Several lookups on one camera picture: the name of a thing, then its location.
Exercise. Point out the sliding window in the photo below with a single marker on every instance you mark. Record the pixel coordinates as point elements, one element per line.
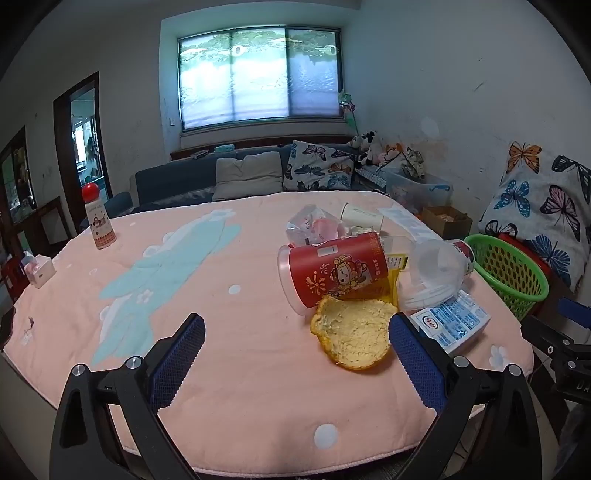
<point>258,78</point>

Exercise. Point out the clear plastic storage box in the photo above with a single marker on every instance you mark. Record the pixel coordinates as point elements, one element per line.
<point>425,191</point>

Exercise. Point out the white round plastic lid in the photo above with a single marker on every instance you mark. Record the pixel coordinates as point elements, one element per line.
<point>425,297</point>

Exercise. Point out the computer keyboard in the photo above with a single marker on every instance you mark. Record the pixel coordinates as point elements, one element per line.
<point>371,177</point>

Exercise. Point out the beige pillow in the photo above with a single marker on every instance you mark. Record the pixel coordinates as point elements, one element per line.
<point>247,177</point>

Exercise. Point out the green plastic basket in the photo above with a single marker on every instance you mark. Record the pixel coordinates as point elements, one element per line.
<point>508,272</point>

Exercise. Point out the butterfly print cloth bag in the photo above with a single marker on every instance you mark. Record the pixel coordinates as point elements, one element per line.
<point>413,164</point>

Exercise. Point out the clear pink plastic bag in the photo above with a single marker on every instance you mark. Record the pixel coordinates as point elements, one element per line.
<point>318,228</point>

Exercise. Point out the dark framed doorway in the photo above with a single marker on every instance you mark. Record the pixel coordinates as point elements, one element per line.
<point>62,138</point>

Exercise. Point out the dark wooden cabinet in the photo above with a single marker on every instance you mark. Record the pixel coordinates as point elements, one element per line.
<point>14,184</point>

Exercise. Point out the yellow fruit peel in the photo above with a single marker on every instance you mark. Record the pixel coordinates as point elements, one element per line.
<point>351,332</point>

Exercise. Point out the colourful pinwheel toy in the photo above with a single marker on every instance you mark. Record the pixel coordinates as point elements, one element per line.
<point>348,106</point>

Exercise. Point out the pink white tissue box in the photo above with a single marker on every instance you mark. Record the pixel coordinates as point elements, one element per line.
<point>39,272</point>

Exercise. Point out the pink plush toy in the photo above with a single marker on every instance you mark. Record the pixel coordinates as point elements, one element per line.
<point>390,154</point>

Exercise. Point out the red printed paper tub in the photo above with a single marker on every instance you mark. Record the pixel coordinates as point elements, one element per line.
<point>337,272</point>

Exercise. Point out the crushed clear plastic bottle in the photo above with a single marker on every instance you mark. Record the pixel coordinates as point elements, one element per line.
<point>438,263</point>

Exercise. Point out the blue sofa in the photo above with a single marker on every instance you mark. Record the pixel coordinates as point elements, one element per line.
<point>175,182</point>

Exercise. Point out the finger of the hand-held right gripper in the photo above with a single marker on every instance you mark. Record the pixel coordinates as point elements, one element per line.
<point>575,314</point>

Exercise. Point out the pink printed blanket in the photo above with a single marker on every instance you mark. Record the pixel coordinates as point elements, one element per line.
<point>231,300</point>

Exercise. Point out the large grey butterfly cushion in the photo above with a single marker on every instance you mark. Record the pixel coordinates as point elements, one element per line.
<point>545,198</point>

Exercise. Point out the brown cardboard box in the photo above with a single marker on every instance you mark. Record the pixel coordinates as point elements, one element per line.
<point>445,226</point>

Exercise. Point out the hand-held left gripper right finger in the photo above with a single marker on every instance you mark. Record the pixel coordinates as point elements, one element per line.
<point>415,360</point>

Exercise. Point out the blue white carton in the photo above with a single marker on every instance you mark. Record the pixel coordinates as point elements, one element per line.
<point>452,318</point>

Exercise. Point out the white paper cup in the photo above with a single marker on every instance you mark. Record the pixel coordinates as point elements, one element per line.
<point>362,216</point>

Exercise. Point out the red cap printed bottle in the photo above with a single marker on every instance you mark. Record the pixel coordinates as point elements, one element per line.
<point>99,221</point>

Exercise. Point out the teal tissue box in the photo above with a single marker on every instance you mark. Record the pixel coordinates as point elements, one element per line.
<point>224,148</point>

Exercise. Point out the dark remote control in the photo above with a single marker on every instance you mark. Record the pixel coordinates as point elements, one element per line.
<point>200,154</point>

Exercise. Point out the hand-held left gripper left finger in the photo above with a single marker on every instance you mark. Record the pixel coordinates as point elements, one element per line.
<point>184,355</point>

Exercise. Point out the black white cow plush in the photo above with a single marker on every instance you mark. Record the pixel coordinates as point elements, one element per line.
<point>367,147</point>

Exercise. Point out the yellow plastic packet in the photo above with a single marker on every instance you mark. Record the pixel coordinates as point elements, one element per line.
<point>385,288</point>

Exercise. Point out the small butterfly print pillow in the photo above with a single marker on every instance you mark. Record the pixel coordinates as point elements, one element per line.
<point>318,166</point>

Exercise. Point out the red plastic stool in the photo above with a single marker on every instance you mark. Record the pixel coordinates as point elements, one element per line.
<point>521,244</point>

